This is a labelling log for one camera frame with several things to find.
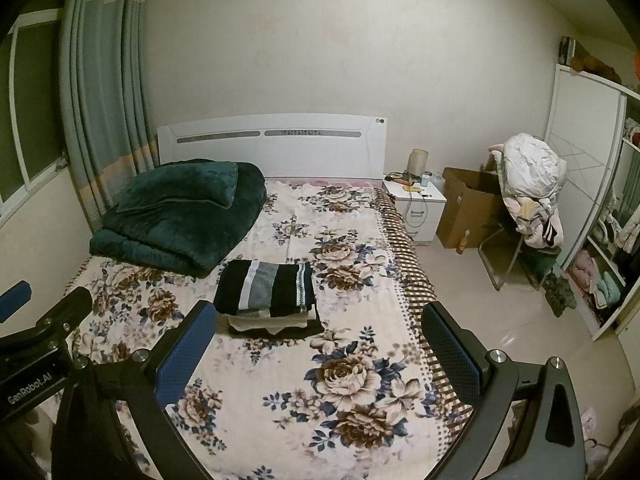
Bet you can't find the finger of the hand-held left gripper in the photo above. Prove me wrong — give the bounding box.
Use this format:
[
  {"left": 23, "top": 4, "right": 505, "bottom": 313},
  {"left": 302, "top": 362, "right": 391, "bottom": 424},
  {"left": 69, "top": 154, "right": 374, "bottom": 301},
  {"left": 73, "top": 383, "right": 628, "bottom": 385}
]
[
  {"left": 0, "top": 281, "right": 32, "bottom": 324},
  {"left": 0, "top": 287, "right": 94, "bottom": 356}
]

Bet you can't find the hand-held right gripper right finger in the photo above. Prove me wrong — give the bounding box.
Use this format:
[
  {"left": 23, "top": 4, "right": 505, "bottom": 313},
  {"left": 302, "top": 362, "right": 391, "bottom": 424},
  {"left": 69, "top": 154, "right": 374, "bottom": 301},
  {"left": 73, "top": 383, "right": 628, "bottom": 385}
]
[{"left": 421, "top": 301, "right": 587, "bottom": 480}]

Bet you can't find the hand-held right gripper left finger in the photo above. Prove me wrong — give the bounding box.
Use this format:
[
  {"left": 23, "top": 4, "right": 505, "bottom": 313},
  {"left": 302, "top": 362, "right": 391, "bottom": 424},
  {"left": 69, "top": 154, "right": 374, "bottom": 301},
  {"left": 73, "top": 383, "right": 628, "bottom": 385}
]
[{"left": 50, "top": 300, "right": 221, "bottom": 480}]

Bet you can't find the black striped sweater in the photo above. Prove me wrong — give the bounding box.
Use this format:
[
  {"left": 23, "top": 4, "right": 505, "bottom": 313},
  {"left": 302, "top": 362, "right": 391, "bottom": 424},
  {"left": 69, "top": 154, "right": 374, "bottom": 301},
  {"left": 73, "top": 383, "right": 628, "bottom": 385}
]
[{"left": 213, "top": 259, "right": 317, "bottom": 319}]

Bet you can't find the beige garment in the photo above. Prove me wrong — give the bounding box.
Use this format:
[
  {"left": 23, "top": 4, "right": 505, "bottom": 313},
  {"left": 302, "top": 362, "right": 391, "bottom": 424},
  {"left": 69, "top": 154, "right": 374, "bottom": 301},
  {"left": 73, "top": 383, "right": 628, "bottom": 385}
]
[{"left": 227, "top": 307, "right": 321, "bottom": 333}]

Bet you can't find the dark green blanket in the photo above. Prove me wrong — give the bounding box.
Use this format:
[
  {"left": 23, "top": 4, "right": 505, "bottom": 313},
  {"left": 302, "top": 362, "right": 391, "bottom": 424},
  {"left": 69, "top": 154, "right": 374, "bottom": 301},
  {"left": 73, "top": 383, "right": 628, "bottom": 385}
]
[{"left": 89, "top": 160, "right": 266, "bottom": 278}]

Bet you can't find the dark green cloth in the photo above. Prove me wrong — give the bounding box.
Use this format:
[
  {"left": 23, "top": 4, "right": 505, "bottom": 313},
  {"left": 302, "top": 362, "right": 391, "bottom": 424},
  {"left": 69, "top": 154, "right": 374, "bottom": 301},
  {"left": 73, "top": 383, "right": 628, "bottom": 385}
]
[{"left": 542, "top": 270, "right": 576, "bottom": 317}]

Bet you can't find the white nightstand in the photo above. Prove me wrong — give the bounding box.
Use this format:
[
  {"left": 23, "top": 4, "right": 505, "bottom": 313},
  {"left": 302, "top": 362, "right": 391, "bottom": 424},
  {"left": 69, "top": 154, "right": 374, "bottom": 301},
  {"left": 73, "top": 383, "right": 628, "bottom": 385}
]
[{"left": 382, "top": 175, "right": 447, "bottom": 247}]

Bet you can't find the cardboard box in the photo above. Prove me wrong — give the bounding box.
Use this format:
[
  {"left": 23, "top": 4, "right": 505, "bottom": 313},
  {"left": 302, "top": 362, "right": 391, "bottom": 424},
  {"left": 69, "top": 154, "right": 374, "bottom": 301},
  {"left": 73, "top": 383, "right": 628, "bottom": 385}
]
[{"left": 435, "top": 152, "right": 521, "bottom": 251}]

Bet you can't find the floral bed sheet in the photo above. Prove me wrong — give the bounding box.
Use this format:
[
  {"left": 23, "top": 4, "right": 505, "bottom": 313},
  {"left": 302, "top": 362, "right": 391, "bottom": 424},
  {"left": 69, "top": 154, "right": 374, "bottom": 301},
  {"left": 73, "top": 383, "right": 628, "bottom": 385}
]
[{"left": 70, "top": 178, "right": 476, "bottom": 480}]

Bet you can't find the pink folded cloth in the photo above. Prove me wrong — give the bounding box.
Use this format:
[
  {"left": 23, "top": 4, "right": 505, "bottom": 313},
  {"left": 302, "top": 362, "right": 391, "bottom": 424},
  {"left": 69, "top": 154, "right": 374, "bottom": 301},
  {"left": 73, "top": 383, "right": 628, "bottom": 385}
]
[{"left": 570, "top": 255, "right": 601, "bottom": 293}]

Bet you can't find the dark green pillow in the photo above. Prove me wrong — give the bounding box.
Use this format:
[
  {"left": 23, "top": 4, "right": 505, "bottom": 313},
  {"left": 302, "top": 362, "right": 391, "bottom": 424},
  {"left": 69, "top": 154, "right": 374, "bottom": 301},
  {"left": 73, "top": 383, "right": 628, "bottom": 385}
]
[{"left": 116, "top": 160, "right": 238, "bottom": 208}]

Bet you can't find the teal folded cloth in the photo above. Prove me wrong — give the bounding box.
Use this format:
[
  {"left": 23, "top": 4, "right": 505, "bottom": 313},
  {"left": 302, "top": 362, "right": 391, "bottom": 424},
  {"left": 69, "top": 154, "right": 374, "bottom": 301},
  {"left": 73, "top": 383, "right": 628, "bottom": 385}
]
[{"left": 595, "top": 270, "right": 626, "bottom": 308}]

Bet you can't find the beige table lamp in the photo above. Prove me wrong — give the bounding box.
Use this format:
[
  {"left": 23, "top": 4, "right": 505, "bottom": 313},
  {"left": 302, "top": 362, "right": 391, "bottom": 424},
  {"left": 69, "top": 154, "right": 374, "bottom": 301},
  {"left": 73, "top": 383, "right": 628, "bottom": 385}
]
[{"left": 406, "top": 148, "right": 432, "bottom": 183}]

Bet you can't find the grey-green curtain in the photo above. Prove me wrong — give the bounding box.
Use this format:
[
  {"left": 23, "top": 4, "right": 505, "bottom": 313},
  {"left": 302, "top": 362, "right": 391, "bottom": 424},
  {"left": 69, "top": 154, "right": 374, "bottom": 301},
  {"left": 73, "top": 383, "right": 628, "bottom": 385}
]
[{"left": 59, "top": 0, "right": 161, "bottom": 233}]

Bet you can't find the white headboard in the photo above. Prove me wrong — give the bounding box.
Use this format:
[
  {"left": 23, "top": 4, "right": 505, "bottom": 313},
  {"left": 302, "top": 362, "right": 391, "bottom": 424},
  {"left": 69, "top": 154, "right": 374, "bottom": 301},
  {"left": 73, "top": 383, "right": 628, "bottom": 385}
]
[{"left": 157, "top": 113, "right": 388, "bottom": 181}]

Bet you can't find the white wardrobe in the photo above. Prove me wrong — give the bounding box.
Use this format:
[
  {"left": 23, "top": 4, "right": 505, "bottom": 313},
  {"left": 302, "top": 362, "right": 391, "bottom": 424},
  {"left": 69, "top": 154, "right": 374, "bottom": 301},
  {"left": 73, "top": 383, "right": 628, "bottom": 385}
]
[{"left": 542, "top": 62, "right": 640, "bottom": 343}]

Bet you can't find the brown plush item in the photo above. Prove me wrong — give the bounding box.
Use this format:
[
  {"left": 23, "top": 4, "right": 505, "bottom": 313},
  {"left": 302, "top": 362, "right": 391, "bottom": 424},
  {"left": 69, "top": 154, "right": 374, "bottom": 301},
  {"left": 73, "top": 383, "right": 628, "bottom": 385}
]
[{"left": 572, "top": 55, "right": 623, "bottom": 83}]

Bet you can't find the metal frame chair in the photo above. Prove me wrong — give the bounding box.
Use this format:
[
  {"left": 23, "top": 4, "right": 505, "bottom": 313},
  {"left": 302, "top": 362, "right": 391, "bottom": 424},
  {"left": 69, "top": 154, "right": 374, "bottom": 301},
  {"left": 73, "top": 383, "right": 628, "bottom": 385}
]
[{"left": 477, "top": 225, "right": 561, "bottom": 292}]

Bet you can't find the white frame window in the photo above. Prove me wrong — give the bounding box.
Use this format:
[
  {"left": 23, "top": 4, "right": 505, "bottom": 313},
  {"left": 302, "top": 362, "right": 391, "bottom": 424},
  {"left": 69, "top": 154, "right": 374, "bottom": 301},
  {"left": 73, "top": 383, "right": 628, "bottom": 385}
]
[{"left": 0, "top": 10, "right": 68, "bottom": 211}]

